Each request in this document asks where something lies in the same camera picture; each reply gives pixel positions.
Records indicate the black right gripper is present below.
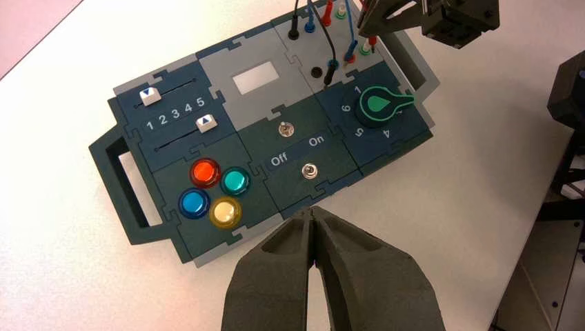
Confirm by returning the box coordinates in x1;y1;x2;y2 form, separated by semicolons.
357;0;500;50

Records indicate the black banana plug wire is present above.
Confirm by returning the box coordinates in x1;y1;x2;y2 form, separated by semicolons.
288;0;340;88

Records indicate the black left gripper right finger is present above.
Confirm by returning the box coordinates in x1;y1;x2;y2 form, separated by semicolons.
312;206;446;331

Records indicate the grey metal stand plate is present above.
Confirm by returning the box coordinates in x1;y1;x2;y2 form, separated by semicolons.
491;219;585;331

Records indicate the red round push button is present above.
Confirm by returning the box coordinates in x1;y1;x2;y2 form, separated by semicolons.
189;157;223;189

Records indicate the red banana plug wire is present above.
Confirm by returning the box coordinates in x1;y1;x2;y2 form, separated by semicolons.
320;0;379;50

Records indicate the white slider knob up triangle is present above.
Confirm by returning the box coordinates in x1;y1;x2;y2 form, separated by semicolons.
195;113;217;134

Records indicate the white slider knob down triangle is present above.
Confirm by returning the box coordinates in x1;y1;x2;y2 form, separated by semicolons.
139;86;162;107

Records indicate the yellow round push button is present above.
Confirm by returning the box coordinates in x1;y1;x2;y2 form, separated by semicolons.
208;197;243;230

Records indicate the blue banana plug wire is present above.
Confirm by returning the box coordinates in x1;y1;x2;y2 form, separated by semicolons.
303;0;360;66

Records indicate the teal and grey task box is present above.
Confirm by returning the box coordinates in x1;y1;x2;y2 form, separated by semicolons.
88;0;441;270

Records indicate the green round push button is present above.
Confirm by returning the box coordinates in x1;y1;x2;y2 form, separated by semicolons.
219;166;252;197

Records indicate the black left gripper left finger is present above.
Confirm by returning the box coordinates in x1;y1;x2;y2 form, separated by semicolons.
220;206;316;331

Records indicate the white banana plug wire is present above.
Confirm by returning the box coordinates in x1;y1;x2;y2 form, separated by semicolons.
335;0;372;57

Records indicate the blue round push button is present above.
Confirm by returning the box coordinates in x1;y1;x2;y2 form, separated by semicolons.
178;188;212;220

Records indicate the green rotary selector knob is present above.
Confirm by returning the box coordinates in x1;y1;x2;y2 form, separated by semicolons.
354;85;416;129

